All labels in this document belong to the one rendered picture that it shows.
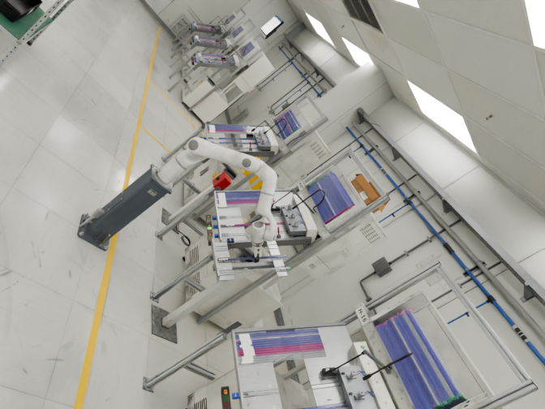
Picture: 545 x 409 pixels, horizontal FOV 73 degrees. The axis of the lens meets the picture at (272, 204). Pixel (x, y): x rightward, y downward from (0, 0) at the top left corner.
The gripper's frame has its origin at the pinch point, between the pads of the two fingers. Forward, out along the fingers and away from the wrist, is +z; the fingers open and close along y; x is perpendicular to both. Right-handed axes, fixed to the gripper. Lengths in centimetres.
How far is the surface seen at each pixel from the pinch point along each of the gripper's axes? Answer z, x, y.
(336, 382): 4, -25, -92
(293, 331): 4, -11, -58
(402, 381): -11, -53, -104
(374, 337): -5, -53, -76
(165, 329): 61, 67, -5
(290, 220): 3, -37, 38
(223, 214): 9, 14, 59
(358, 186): 2, -113, 73
